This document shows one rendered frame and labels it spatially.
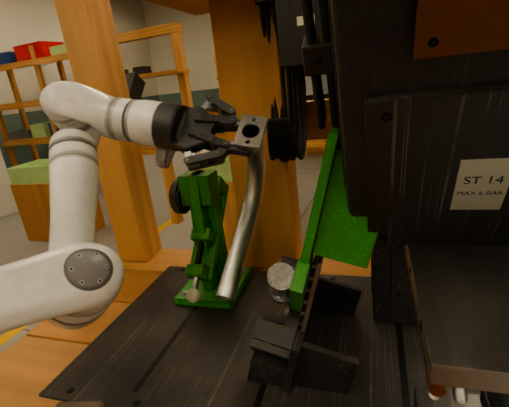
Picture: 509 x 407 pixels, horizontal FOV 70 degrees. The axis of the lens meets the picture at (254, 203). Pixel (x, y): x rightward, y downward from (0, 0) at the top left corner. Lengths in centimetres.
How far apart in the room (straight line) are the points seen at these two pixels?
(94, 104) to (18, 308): 33
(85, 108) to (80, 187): 13
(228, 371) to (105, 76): 73
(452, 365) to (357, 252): 20
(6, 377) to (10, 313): 39
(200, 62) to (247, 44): 1101
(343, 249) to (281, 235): 43
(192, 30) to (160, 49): 127
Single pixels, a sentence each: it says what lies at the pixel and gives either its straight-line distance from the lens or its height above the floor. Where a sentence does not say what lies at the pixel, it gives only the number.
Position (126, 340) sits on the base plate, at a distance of 77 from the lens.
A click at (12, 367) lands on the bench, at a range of 87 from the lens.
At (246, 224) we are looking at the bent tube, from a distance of 62.
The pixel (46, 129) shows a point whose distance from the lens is 692.
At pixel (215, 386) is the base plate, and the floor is 90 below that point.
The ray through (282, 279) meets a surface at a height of 108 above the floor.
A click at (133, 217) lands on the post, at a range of 105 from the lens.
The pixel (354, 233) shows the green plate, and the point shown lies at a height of 115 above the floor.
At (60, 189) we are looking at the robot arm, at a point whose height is 122.
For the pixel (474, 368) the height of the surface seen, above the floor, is 113.
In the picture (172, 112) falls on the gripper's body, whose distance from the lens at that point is 58.
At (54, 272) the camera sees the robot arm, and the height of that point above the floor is 115.
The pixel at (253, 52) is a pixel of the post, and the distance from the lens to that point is 82.
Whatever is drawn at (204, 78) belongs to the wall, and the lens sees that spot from 1179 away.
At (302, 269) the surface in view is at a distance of 47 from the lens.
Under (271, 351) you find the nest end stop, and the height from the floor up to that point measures 97.
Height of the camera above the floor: 133
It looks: 19 degrees down
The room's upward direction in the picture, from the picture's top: 7 degrees counter-clockwise
